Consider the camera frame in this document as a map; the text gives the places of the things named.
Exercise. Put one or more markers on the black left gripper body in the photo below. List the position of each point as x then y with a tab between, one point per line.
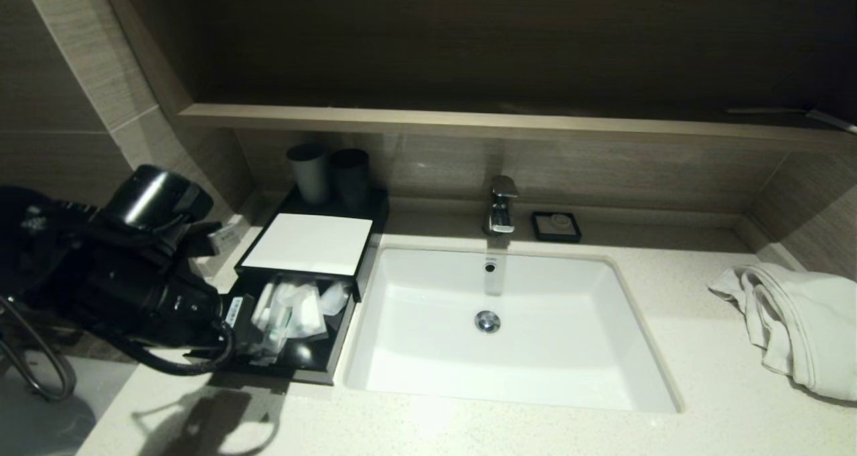
231	315

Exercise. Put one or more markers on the clear green-print toothbrush packet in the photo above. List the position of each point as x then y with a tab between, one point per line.
262	309

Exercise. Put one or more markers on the black box drawer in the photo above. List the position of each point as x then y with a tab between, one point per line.
318	362

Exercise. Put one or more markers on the small white wrapped packet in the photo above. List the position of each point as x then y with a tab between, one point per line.
335	296

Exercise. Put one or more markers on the grey tumbler cup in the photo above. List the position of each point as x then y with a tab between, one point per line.
309	175

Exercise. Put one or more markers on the black tumbler cup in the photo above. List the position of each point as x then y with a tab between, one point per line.
351	178

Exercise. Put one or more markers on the chrome sink drain stopper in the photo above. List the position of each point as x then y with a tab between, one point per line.
487	321

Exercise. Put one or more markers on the chrome faucet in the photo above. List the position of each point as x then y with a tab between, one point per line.
501	205

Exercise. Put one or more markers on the black square soap dish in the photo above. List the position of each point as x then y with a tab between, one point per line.
537	228

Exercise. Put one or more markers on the white ceramic sink basin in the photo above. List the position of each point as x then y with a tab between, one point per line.
556	349

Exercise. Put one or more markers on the round white soap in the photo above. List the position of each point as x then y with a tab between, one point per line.
558	224

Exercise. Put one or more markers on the white folded towel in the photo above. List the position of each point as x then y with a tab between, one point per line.
803	329

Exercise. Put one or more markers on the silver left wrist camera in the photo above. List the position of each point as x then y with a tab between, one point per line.
227	235

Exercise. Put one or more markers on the chrome wall fixture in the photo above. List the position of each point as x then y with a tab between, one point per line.
47	375

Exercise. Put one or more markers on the wooden wall shelf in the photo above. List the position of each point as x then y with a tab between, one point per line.
469	122

